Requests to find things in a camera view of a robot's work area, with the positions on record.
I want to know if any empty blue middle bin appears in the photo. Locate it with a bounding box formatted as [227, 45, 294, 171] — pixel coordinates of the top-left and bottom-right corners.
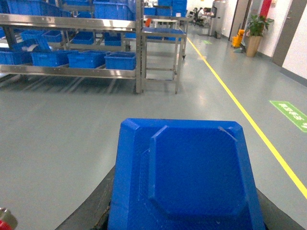
[68, 50, 110, 69]

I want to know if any potted green plant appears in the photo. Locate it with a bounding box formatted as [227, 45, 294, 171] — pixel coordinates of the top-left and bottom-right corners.
[246, 14, 274, 58]

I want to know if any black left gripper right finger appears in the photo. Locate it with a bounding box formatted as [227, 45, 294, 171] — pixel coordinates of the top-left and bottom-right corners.
[256, 188, 304, 230]

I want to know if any stainless steel side table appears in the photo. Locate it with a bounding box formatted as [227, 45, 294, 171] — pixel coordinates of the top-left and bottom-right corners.
[141, 28, 187, 94]

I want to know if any blue left bin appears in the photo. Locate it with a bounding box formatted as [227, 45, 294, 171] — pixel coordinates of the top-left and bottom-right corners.
[31, 50, 78, 67]

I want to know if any blue plastic block part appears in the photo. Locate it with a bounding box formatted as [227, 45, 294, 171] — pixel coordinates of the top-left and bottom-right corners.
[107, 118, 265, 230]

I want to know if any yellow mop bucket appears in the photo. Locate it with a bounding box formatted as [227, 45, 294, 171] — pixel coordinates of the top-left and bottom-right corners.
[232, 29, 245, 48]

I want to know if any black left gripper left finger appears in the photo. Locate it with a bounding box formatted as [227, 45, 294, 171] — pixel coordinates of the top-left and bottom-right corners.
[57, 168, 115, 230]

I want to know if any stainless steel shelf rack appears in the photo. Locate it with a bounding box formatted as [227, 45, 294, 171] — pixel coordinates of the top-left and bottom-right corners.
[0, 0, 144, 93]

